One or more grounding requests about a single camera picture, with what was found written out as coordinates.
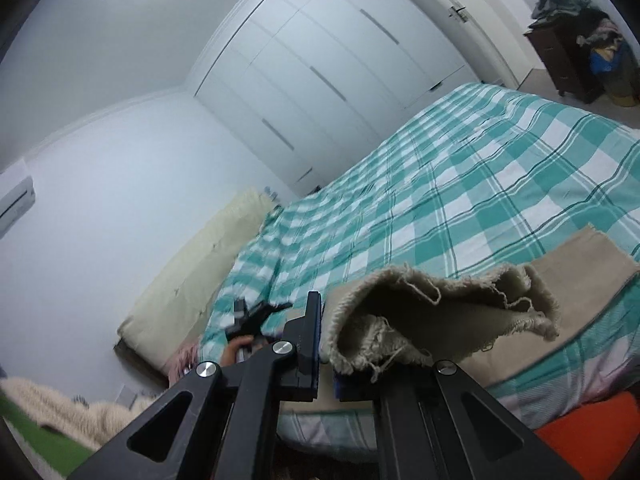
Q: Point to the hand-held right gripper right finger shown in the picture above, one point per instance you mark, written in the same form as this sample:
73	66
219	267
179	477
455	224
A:
450	390

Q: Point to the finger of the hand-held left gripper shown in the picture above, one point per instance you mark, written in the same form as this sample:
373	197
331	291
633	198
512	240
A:
275	308
240	307

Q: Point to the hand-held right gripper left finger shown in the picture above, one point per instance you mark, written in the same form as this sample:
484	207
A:
314	345

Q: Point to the khaki pants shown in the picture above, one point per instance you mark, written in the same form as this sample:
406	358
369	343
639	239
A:
450	320

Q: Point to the person's left hand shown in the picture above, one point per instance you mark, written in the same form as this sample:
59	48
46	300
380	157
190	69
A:
235	349

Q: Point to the cream padded headboard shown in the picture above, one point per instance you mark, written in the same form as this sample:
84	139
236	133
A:
190	280

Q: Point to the pink cloth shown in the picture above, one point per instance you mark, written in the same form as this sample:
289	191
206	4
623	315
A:
181	362

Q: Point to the orange cloth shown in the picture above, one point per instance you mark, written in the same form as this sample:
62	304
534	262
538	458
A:
590	435

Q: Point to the fluffy cream cloth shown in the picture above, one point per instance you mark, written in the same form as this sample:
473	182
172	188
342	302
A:
75	410

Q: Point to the bed with teal plaid cover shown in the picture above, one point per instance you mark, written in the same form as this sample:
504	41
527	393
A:
450	185

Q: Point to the green cloth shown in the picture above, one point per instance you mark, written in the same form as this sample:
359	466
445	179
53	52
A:
35	442

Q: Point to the white air conditioner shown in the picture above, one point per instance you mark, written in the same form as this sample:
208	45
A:
15	197

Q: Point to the white wardrobe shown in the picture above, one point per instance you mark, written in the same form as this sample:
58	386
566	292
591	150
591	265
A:
325	60

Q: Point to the dark wooden cabinet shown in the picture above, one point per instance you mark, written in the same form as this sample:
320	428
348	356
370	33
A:
560	60

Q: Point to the white door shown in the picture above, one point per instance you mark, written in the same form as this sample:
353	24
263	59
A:
490	5

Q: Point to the pile of clothes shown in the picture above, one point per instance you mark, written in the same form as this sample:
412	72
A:
600	35

